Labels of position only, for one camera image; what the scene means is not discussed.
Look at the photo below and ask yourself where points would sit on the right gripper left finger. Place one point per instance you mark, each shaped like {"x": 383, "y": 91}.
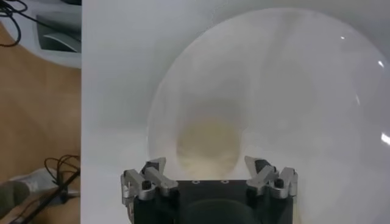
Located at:
{"x": 152, "y": 182}

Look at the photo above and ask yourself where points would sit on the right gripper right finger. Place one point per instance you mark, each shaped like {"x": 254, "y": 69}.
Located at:
{"x": 265, "y": 181}

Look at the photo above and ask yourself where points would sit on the white grey robot base housing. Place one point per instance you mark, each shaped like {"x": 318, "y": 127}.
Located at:
{"x": 58, "y": 39}

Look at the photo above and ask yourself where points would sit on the round white plate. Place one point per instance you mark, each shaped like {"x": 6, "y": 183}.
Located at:
{"x": 289, "y": 106}

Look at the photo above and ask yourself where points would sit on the grey white floor object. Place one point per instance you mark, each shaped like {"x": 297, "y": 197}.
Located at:
{"x": 18, "y": 190}

